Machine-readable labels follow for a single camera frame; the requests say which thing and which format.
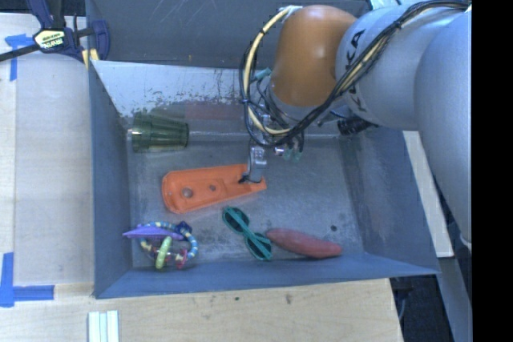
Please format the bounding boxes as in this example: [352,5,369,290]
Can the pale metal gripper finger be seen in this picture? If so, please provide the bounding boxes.
[248,145,259,183]
[256,147,269,182]

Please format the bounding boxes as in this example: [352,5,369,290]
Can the orange flat plastic tool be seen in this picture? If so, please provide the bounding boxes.
[160,163,268,215]

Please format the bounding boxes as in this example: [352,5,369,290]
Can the grey metal bin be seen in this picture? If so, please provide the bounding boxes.
[83,0,442,300]

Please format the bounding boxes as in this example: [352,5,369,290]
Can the green sunglasses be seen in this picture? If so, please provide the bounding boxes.
[221,206,274,262]

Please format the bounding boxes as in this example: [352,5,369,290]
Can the red-brown oval toy food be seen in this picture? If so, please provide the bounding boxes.
[265,227,344,260]

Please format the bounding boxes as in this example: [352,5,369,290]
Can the dark green plastic cup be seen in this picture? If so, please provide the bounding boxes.
[127,113,190,154]

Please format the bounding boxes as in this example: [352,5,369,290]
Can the pale wood flat board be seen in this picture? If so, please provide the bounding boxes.
[13,50,96,287]

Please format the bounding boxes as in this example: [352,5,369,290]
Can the black cylinder on white bracket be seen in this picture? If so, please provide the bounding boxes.
[337,117,379,137]

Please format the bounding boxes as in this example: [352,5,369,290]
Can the colourful ring rattle toy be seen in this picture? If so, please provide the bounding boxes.
[121,220,200,272]

